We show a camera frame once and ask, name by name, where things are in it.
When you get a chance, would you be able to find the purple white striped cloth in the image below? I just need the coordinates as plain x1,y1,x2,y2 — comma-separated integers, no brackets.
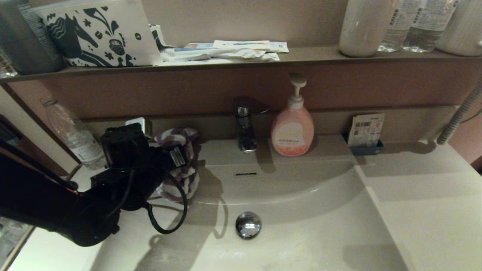
154,127,201,204

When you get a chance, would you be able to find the chrome lever faucet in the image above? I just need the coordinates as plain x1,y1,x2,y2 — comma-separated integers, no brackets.
233,96,272,154

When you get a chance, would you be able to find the white ceramic sink basin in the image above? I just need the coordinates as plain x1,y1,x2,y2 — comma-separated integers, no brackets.
90,140,411,271

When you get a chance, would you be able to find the clear plastic water bottle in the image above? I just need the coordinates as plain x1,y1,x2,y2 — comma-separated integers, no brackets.
41,97,108,170

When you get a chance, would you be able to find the chrome drain stopper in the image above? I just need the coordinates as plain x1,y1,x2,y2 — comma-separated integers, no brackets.
235,212,262,239

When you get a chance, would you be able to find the blue striped toiletry sachet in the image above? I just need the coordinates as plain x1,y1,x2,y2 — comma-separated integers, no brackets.
175,43,217,52

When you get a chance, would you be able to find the crumpled white toiletry packet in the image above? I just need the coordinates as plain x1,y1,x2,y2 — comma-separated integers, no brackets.
161,48,281,62

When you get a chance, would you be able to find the small dark print pouch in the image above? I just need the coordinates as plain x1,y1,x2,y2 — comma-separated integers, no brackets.
149,24,174,49

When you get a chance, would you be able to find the pink soap pump bottle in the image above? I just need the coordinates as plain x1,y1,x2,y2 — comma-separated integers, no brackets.
270,73,315,157

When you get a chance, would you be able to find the horse print pouch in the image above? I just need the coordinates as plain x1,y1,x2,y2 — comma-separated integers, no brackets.
33,0,163,67

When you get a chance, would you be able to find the long white toiletry sachet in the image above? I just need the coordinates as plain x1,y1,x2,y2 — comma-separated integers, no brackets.
213,40,290,53

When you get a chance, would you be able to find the grey cylindrical container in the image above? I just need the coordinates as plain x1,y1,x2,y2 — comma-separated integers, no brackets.
0,0,64,75

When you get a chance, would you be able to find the clear drinking glass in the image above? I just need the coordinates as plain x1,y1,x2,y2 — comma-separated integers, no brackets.
0,51,17,78

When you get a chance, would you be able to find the small blue tray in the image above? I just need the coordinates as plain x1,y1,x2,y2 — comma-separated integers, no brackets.
345,132,384,155

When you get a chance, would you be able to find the white ceramic jar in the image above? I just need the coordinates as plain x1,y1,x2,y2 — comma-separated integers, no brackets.
339,0,395,58

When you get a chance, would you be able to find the clear labelled water bottle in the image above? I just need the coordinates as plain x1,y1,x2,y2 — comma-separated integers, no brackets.
401,0,459,53
378,0,416,52

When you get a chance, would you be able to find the white ribbed container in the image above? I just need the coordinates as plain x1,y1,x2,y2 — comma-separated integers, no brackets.
436,0,482,57

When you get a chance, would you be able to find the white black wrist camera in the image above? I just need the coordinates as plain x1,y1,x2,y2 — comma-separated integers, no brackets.
125,117,153,140

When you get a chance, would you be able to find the brown wall shelf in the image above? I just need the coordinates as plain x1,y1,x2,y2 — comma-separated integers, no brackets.
0,45,482,83

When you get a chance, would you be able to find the grey corrugated hose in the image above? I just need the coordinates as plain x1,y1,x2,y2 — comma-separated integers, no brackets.
437,81,482,145

